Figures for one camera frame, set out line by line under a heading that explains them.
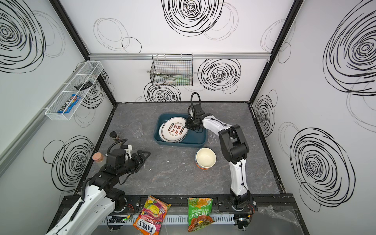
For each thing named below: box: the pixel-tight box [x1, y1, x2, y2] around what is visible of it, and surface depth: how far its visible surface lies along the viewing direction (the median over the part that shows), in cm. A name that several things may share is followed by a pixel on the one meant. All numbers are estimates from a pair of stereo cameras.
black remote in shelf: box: [73, 80, 94, 91], surface depth 82 cm
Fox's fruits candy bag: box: [133, 194, 172, 235], surface depth 69 cm
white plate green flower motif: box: [158, 121, 186, 143], surface depth 98 cm
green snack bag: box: [187, 197, 215, 233], surface depth 69 cm
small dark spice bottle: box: [109, 131, 118, 140], surface depth 91 cm
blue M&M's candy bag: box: [57, 94, 82, 114], surface depth 72 cm
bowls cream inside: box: [194, 146, 217, 170], surface depth 84 cm
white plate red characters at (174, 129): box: [161, 117, 189, 141], surface depth 101 cm
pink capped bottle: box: [92, 152, 104, 163], surface depth 81 cm
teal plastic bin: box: [153, 113, 176, 148], surface depth 99 cm
